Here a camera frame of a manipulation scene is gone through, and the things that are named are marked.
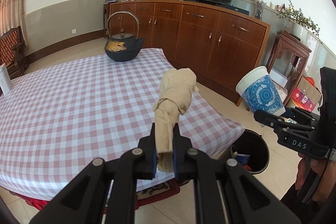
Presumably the blue patterned paper cup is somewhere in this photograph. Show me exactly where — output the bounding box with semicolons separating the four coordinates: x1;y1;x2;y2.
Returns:
236;66;285;116

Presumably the beige cloth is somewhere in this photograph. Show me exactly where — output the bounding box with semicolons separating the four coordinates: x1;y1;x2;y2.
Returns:
153;68;198;173

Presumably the orange plastic bag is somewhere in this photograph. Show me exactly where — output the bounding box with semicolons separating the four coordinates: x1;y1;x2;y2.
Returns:
243;164;252;172

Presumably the blue ceramic bowl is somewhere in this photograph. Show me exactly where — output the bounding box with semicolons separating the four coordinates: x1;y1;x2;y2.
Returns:
234;153;250;165

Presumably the person's right hand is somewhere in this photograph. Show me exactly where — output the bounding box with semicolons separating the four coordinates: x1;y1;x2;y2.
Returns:
295;151;336;201

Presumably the cardboard box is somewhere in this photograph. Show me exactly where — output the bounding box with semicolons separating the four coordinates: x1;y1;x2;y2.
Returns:
291;76;322;112

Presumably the white storage box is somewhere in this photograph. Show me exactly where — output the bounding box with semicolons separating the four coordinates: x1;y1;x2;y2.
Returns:
269;69;288;87

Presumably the black plastic bucket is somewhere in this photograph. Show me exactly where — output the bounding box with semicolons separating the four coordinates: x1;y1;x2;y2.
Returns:
229;129;270;174

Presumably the red patterned rug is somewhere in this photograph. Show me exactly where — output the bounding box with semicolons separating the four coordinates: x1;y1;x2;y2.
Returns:
7;178;182;214

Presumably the carved wooden side stand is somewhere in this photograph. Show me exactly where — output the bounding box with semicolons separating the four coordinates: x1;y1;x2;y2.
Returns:
237;30;313;111

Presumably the green trailing potted plant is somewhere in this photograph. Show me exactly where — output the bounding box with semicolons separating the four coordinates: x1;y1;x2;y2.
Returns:
277;0;320;41

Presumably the pink checkered tablecloth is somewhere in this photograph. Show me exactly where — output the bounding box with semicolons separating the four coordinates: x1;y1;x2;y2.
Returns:
0;48;245;201

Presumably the wooden sideboard cabinet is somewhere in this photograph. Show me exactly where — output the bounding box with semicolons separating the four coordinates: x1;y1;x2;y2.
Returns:
106;0;270;105

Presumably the glass vase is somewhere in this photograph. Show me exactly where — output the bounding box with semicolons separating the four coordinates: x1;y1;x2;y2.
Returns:
255;0;266;20

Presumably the black set-top box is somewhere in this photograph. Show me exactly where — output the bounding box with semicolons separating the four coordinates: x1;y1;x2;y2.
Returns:
224;5;249;15

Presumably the white cylindrical canister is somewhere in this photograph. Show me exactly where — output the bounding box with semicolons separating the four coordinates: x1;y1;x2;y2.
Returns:
0;64;13;95

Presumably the black cast iron teapot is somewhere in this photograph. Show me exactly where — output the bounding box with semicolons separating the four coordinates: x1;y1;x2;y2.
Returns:
104;11;145;62

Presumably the wooden bench sofa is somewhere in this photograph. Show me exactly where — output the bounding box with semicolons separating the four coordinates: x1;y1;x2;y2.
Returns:
1;26;29;80

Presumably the pink curtain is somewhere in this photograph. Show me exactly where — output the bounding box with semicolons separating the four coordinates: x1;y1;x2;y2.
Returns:
0;0;28;47

